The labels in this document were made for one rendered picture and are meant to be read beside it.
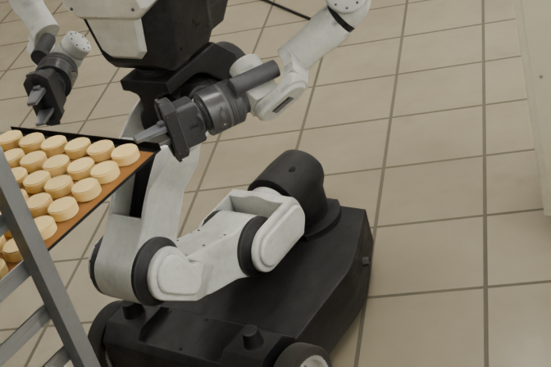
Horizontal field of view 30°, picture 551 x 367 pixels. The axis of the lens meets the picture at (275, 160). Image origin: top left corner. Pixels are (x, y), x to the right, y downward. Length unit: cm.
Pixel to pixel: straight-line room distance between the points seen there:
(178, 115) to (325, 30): 31
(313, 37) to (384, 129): 143
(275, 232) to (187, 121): 57
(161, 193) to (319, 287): 49
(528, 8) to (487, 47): 134
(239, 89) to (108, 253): 47
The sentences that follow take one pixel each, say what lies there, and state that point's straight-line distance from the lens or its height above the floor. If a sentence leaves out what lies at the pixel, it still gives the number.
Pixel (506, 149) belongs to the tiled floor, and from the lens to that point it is 306.
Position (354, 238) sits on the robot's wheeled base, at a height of 17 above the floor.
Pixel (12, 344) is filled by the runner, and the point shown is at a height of 69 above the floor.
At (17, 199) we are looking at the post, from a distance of 158.
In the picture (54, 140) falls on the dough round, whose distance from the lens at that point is 199.
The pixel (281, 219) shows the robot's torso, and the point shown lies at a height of 32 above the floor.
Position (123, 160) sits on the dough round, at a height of 78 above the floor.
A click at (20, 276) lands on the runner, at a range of 165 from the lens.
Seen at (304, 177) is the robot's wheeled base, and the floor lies 32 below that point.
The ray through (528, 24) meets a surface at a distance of 234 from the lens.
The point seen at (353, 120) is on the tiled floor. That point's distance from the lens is 338.
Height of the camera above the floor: 162
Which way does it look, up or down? 30 degrees down
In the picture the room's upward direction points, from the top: 17 degrees counter-clockwise
